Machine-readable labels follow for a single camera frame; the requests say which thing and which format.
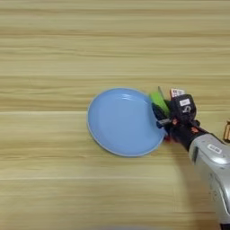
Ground green rectangular block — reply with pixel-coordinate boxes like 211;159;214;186
149;91;171;119

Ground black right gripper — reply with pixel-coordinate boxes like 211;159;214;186
151;99;208;151

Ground blue round plate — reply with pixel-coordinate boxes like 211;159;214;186
86;87;166;158

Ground red handled scissors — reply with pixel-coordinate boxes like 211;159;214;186
157;85;174;144

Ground white pink small box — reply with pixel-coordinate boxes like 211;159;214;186
169;87;186;99

